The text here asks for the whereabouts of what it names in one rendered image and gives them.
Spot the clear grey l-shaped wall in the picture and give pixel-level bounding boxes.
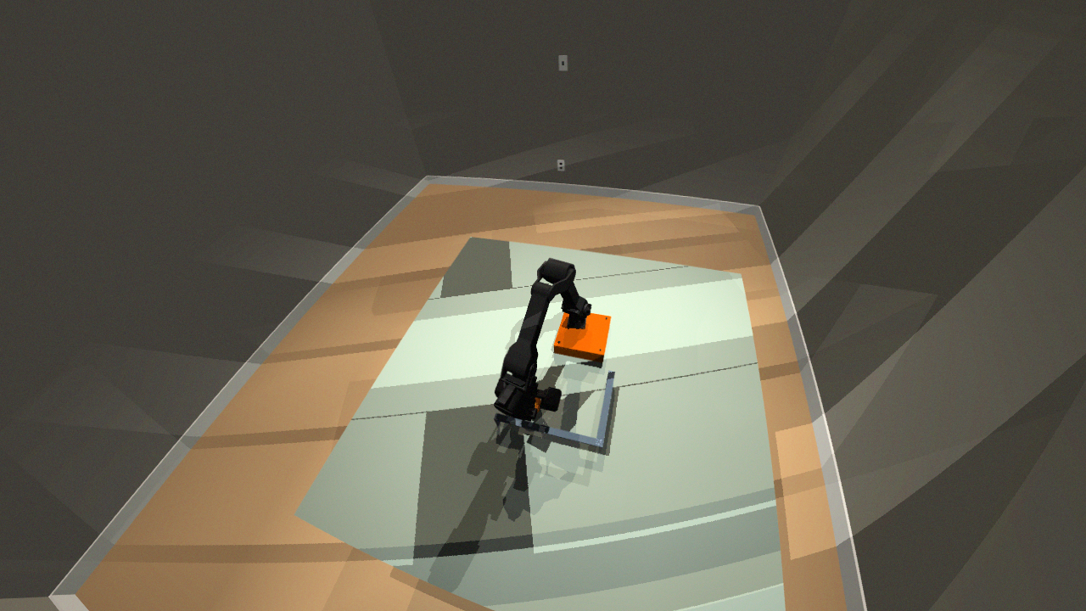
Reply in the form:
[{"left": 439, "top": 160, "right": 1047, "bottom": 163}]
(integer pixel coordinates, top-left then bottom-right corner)
[{"left": 496, "top": 421, "right": 602, "bottom": 453}]

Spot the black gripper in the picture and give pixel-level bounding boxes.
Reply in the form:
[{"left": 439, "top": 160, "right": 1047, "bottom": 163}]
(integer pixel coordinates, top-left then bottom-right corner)
[{"left": 495, "top": 375, "right": 561, "bottom": 412}]

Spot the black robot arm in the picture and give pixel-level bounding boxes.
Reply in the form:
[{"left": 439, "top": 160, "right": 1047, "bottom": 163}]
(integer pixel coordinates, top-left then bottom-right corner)
[{"left": 494, "top": 258, "right": 592, "bottom": 422}]

